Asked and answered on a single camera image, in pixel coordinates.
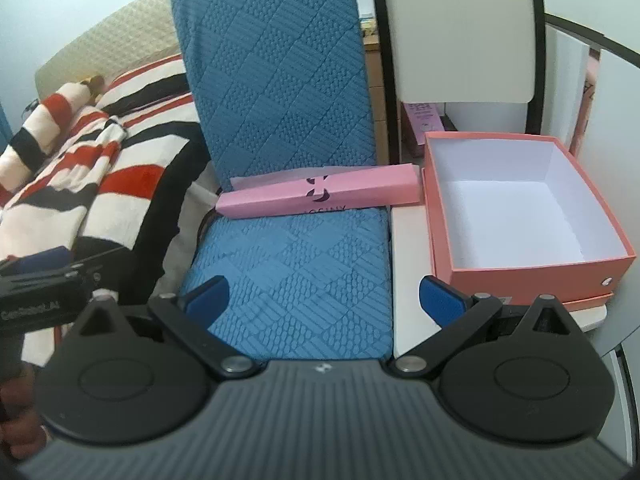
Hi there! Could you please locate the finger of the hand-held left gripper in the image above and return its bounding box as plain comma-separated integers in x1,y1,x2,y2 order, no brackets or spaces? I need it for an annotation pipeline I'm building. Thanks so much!
0,246,128,278

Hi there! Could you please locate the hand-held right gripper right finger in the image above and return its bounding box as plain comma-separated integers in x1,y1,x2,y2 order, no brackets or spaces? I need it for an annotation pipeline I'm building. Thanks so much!
389,275,586,380

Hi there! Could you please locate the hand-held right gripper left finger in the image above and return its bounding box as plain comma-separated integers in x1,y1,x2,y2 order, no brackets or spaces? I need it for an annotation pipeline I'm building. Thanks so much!
75,276,261,381

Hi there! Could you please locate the coral box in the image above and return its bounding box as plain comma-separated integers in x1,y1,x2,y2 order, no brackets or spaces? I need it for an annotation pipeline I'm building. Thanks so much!
422,131,639,306

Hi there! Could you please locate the long pink box lid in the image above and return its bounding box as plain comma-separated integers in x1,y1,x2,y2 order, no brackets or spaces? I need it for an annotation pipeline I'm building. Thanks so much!
216,162,421,220

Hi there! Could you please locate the person's left hand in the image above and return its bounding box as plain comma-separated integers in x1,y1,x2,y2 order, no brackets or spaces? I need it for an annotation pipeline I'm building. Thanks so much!
0,366,50,457

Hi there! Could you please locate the striped red black white blanket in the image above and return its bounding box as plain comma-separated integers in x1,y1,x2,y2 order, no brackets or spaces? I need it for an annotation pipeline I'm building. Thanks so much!
0,54,213,367

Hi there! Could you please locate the striped plush toy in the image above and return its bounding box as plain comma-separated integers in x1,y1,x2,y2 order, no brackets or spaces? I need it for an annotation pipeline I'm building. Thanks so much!
0,75,107,192

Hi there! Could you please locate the purple carton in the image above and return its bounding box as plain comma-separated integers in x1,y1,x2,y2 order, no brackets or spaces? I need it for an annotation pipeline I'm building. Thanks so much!
402,101,447,159

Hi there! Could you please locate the blue textured fabric chair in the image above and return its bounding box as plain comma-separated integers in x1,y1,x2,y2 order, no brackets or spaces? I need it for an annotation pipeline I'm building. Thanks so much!
170,0,397,364

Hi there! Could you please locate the beige padded headboard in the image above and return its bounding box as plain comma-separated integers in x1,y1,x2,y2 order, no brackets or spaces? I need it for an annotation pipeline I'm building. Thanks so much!
34,0,184,100

